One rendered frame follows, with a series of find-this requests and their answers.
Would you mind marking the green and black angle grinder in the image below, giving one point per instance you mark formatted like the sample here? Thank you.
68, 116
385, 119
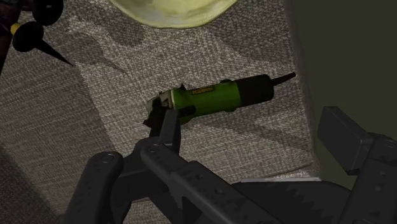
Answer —
214, 97

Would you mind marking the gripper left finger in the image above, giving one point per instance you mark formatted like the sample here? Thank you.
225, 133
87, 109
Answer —
102, 186

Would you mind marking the black spiked object yellow knob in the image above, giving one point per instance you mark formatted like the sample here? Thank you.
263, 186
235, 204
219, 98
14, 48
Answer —
28, 35

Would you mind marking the pale yellow-green round cushion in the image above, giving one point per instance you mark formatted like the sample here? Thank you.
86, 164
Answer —
173, 12

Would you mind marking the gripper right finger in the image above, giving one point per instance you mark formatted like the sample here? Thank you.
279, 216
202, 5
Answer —
344, 136

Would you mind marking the grey fabric sofa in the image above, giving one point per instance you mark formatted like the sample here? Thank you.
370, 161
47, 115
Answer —
93, 124

